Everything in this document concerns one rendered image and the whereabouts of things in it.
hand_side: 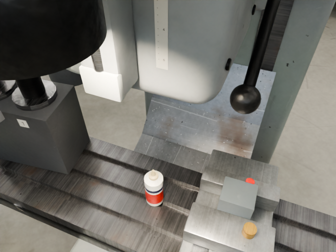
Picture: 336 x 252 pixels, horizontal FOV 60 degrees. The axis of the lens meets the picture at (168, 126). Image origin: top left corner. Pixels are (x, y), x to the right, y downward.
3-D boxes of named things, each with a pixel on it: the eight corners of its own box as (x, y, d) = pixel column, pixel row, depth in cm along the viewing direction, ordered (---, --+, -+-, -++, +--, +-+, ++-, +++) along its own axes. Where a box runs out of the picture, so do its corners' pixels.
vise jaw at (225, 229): (266, 270, 49) (272, 261, 46) (182, 240, 53) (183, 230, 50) (270, 237, 53) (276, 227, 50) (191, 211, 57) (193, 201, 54)
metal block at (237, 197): (247, 226, 53) (254, 210, 49) (215, 215, 55) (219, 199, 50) (251, 202, 57) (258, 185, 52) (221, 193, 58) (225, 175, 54)
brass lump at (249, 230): (253, 241, 49) (256, 236, 47) (240, 236, 49) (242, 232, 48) (255, 229, 50) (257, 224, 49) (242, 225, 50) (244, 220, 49)
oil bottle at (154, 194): (159, 209, 65) (158, 181, 57) (143, 203, 66) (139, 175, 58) (166, 194, 67) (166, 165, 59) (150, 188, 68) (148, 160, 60)
